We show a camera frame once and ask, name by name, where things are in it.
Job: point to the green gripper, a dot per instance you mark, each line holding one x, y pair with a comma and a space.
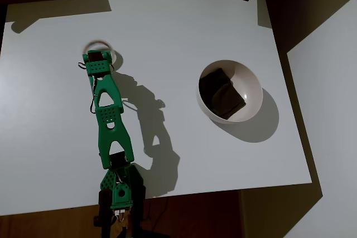
109, 54

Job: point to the beige tesa masking tape roll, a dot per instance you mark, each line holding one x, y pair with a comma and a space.
97, 42

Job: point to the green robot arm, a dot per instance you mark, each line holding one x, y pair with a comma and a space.
111, 132

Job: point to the black cloth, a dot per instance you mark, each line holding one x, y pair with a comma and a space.
221, 93

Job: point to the beige bowl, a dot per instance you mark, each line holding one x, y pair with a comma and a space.
251, 82

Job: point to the black table clamp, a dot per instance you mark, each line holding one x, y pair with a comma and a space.
104, 215

